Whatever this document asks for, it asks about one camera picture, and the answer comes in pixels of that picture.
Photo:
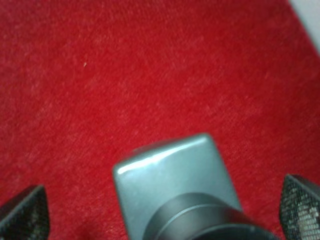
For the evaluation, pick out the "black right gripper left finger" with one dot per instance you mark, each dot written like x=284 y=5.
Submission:
x=26 y=215

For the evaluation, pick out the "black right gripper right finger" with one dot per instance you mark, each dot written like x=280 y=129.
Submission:
x=299 y=209

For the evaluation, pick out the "dark grey pump bottle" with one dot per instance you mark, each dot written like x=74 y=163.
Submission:
x=181 y=190

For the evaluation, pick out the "red velvet table cloth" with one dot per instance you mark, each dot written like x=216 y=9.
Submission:
x=85 y=82

